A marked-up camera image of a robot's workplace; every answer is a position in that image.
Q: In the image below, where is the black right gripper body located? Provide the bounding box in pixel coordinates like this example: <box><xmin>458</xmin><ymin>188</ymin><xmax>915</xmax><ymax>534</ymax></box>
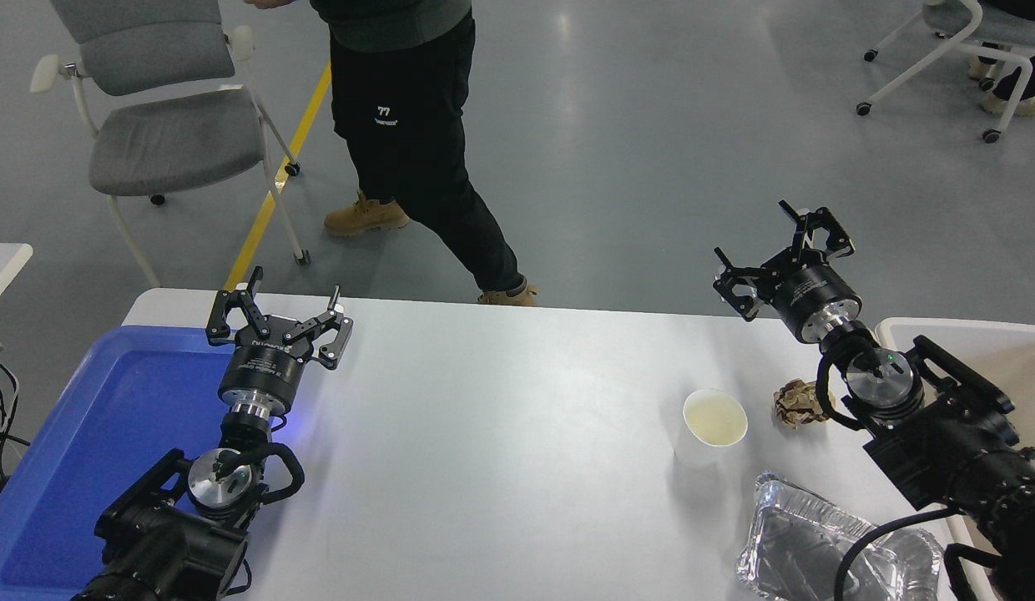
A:
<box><xmin>764</xmin><ymin>265</ymin><xmax>862</xmax><ymax>335</ymax></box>

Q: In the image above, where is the white-framed wheeled chair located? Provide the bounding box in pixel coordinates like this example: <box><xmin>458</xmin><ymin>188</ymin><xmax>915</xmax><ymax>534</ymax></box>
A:
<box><xmin>856</xmin><ymin>0</ymin><xmax>1035</xmax><ymax>144</ymax></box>

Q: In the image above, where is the blue plastic tray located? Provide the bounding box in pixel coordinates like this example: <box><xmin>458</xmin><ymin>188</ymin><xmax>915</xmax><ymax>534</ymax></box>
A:
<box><xmin>0</xmin><ymin>326</ymin><xmax>243</xmax><ymax>601</ymax></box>

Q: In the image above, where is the large pale bin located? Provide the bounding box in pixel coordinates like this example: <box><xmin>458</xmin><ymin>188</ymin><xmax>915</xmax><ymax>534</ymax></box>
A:
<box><xmin>875</xmin><ymin>317</ymin><xmax>1035</xmax><ymax>601</ymax></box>

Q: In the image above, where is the crumpled tan paper ball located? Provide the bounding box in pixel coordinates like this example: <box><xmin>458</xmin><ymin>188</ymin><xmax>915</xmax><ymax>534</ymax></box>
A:
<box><xmin>773</xmin><ymin>378</ymin><xmax>837</xmax><ymax>430</ymax></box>

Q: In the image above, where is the silver foil tray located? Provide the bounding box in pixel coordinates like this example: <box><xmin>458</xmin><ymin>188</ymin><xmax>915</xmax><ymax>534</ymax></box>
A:
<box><xmin>736</xmin><ymin>472</ymin><xmax>946</xmax><ymax>601</ymax></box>

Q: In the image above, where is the person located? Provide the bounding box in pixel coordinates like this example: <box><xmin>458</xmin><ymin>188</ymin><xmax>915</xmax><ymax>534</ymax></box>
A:
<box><xmin>249</xmin><ymin>0</ymin><xmax>539</xmax><ymax>307</ymax></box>
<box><xmin>968</xmin><ymin>0</ymin><xmax>1035</xmax><ymax>118</ymax></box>

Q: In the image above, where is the grey padded chair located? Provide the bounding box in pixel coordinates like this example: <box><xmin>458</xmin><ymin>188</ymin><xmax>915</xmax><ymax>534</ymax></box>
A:
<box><xmin>29</xmin><ymin>0</ymin><xmax>311</xmax><ymax>289</ymax></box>

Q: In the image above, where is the small white side table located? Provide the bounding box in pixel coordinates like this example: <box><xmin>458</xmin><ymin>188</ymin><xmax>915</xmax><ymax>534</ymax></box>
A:
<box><xmin>0</xmin><ymin>242</ymin><xmax>34</xmax><ymax>318</ymax></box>

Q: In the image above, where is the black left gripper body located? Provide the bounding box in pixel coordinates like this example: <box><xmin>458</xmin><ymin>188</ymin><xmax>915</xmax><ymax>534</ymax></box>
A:
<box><xmin>218</xmin><ymin>330</ymin><xmax>308</xmax><ymax>410</ymax></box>

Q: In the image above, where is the white paper cup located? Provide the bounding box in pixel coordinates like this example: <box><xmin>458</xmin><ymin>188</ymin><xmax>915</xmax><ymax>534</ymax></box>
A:
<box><xmin>673</xmin><ymin>389</ymin><xmax>749</xmax><ymax>468</ymax></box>

